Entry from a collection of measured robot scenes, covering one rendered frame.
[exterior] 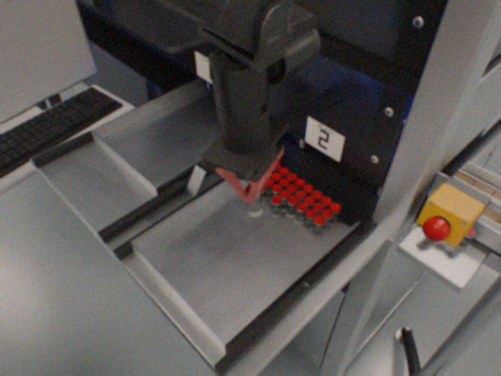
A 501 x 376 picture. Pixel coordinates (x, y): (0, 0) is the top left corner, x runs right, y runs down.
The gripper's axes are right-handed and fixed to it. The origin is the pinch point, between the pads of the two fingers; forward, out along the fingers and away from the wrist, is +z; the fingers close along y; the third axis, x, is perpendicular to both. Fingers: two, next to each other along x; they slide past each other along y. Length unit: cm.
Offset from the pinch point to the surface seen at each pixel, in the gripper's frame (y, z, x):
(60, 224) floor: 27, 104, 126
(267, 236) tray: 10.3, 24.4, 4.5
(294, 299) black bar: 0.0, 23.2, -6.1
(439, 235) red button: 16.1, 14.7, -23.6
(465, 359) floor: 54, 118, -49
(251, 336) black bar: -8.9, 22.8, -2.9
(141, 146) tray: 19, 22, 43
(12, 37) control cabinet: 27, 6, 86
